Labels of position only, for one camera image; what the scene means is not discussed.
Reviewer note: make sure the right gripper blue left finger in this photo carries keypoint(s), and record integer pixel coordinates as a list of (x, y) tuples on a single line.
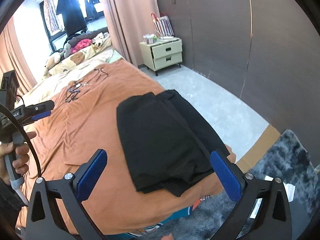
[(44, 219)]

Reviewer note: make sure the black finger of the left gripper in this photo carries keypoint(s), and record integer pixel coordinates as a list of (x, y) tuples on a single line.
[(32, 110)]

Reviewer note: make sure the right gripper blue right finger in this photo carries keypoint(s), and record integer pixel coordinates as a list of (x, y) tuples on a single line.
[(273, 219)]

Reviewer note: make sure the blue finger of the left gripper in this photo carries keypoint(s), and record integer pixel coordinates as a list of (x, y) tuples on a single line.
[(41, 115)]

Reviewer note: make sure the black pants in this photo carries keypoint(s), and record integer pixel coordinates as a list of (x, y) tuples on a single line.
[(149, 135)]

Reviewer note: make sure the person left forearm dark sleeve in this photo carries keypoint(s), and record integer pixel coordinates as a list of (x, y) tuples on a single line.
[(10, 203)]

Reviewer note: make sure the person left hand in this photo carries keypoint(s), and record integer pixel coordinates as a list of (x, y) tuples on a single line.
[(20, 165)]

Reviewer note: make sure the orange brown blanket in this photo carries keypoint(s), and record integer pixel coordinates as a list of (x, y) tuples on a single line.
[(83, 120)]

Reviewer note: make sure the beige plush toy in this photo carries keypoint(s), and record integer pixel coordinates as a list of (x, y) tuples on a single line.
[(53, 60)]

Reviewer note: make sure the left beige curtain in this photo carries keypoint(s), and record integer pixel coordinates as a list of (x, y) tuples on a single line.
[(13, 59)]

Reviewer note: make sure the beige curtain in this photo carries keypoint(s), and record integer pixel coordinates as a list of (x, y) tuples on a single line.
[(128, 21), (13, 59)]

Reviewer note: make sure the bear print pillow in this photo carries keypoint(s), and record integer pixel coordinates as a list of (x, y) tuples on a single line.
[(99, 44)]

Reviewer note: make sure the grey shaggy rug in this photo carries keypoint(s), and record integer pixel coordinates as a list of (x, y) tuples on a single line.
[(286, 159)]

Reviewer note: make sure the grey plush toy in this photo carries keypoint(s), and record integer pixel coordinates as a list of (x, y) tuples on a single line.
[(67, 50)]

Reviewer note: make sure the cardboard sheet on floor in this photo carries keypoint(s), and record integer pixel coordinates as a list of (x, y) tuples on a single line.
[(269, 136)]

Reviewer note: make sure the pink garment by window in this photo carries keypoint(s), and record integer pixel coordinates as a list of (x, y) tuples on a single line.
[(80, 45)]

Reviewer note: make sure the blue cartoon bed sheet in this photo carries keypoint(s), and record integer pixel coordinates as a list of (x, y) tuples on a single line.
[(185, 212)]

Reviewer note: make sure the hanging patterned garment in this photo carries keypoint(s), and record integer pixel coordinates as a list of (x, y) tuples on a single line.
[(50, 17)]

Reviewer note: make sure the hanging black coat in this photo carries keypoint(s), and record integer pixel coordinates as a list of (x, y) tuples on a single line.
[(72, 16)]

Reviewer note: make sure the folded black garment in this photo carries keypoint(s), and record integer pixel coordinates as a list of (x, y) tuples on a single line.
[(202, 140)]

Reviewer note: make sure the cream bedside drawer cabinet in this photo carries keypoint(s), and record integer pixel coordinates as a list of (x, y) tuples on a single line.
[(162, 54)]

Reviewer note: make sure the right beige curtain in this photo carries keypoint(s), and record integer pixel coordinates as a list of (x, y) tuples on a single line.
[(128, 21)]

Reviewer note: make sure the striped bag on cabinet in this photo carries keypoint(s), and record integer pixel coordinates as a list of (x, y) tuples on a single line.
[(162, 25)]

